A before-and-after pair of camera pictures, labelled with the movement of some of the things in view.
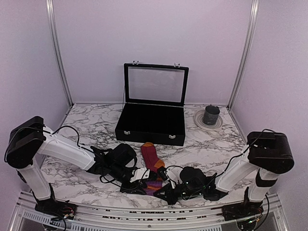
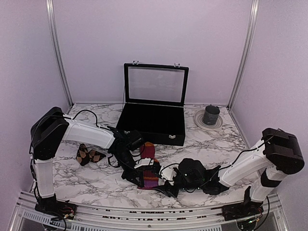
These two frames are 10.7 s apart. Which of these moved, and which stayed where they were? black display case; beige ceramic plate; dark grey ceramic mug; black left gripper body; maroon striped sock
Moved: black left gripper body; maroon striped sock
Stayed: dark grey ceramic mug; beige ceramic plate; black display case
